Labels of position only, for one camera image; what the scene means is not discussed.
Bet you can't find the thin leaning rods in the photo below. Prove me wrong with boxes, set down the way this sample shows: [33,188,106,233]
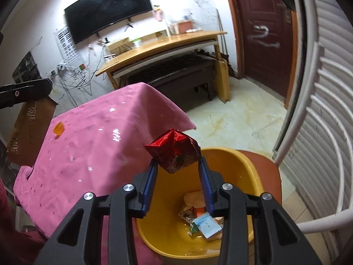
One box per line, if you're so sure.
[216,8,228,58]

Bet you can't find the brown biscuit box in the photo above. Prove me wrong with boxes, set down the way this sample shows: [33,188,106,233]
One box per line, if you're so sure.
[6,99,59,167]

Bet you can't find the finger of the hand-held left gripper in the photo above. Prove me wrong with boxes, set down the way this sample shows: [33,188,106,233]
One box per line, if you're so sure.
[0,79,53,110]

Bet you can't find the dark wall poster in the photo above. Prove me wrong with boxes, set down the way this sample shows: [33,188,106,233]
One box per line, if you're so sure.
[12,51,42,85]

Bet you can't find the tangle of black cables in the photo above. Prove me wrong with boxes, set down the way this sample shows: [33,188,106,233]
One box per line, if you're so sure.
[52,44,105,107]

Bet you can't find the orange plastic piece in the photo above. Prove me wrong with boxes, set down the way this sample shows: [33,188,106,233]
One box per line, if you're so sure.
[53,122,65,138]

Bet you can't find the golden mesh scouring pad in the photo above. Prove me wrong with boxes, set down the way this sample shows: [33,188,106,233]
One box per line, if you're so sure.
[183,190,206,207]

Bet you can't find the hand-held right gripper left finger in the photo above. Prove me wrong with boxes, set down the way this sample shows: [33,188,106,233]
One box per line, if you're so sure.
[34,159,159,265]

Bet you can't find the pink starry tablecloth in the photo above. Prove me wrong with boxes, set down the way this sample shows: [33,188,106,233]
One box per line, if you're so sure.
[13,82,197,265]

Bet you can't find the red foil wrapper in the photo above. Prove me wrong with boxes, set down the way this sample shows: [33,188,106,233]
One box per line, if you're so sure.
[144,128,202,174]

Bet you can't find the wooden desk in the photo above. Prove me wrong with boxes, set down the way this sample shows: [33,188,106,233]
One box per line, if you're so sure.
[95,30,231,104]

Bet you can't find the dark red door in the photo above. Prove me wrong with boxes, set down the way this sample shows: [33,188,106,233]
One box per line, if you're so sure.
[230,0,297,100]

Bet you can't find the yellow plastic basin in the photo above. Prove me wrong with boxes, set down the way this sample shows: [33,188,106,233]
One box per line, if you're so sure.
[135,148,264,258]

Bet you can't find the white chair with brown seat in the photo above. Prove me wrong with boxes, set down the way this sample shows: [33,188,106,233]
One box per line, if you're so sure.
[237,42,353,236]

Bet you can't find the white roller shutter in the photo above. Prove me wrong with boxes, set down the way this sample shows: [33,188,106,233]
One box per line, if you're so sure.
[272,0,353,265]

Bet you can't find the clear plastic container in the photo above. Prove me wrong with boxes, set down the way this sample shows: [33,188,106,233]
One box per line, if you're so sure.
[165,11,193,35]

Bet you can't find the eye chart poster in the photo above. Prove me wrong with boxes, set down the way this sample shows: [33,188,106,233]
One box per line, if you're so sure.
[53,26,83,67]

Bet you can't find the blue white packet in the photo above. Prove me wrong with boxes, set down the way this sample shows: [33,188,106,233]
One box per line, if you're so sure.
[192,212,222,238]

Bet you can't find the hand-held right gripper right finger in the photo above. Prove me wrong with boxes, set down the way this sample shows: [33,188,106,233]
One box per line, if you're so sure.
[198,156,322,265]

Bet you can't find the brown small box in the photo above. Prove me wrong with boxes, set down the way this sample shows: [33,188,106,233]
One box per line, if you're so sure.
[176,21,192,34]

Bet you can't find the dark wooden bench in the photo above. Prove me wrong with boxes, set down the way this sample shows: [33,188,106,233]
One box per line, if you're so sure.
[121,52,217,101]

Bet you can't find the black wall television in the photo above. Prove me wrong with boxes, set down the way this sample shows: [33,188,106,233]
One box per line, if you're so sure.
[64,0,153,44]

